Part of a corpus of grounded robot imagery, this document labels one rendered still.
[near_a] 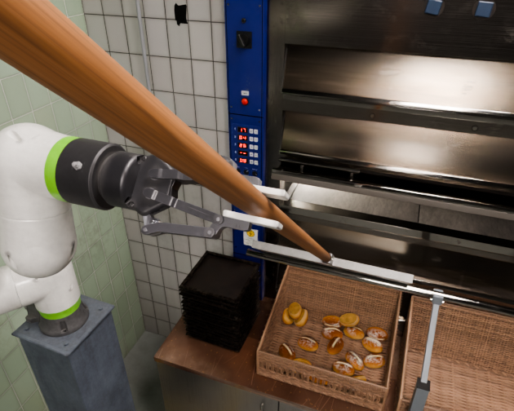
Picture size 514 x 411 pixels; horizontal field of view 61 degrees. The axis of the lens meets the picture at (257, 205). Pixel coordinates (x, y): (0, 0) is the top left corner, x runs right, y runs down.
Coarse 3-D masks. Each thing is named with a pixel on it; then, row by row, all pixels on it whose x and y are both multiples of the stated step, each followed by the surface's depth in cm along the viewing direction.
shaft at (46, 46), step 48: (0, 0) 14; (48, 0) 17; (0, 48) 16; (48, 48) 17; (96, 48) 20; (96, 96) 20; (144, 96) 24; (144, 144) 26; (192, 144) 30; (240, 192) 42
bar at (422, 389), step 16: (256, 256) 172; (272, 256) 170; (336, 272) 163; (352, 272) 162; (400, 288) 156; (416, 288) 155; (432, 304) 155; (464, 304) 150; (480, 304) 148; (496, 304) 148; (432, 320) 152; (432, 336) 151; (416, 384) 149; (416, 400) 150
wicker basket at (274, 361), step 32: (288, 288) 220; (320, 288) 215; (352, 288) 209; (384, 288) 204; (320, 320) 219; (384, 320) 208; (256, 352) 186; (320, 352) 203; (384, 352) 203; (352, 384) 176; (384, 384) 183
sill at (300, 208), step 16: (288, 208) 201; (304, 208) 199; (320, 208) 199; (336, 208) 199; (352, 224) 194; (368, 224) 191; (384, 224) 188; (400, 224) 188; (416, 224) 188; (432, 240) 184; (448, 240) 181; (464, 240) 179; (480, 240) 178; (496, 240) 178; (512, 256) 175
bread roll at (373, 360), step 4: (368, 356) 195; (372, 356) 194; (376, 356) 194; (380, 356) 195; (364, 360) 195; (368, 360) 194; (372, 360) 193; (376, 360) 193; (380, 360) 194; (384, 360) 195; (364, 364) 195; (368, 364) 194; (372, 364) 193; (376, 364) 193; (380, 364) 194; (384, 364) 195; (372, 368) 194; (376, 368) 194
